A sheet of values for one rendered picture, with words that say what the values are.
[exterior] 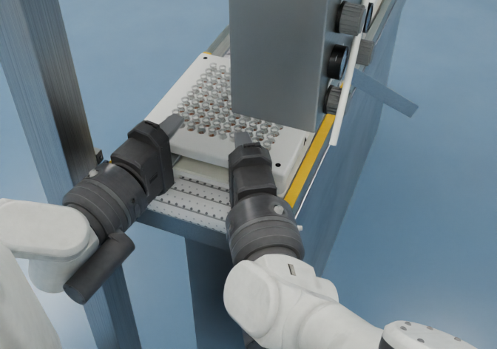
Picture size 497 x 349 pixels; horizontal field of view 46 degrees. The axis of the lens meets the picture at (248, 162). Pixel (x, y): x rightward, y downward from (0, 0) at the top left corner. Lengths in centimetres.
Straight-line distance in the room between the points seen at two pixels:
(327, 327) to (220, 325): 81
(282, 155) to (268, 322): 32
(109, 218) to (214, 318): 65
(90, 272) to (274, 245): 22
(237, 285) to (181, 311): 109
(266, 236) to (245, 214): 5
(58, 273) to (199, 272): 53
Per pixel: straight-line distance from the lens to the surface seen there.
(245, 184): 74
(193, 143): 87
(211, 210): 87
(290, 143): 86
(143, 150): 80
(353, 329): 55
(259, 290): 61
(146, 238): 192
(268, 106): 66
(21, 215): 71
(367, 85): 94
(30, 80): 75
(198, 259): 119
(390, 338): 44
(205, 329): 140
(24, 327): 33
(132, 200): 77
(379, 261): 188
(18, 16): 70
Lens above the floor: 145
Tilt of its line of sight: 43 degrees down
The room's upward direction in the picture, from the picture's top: straight up
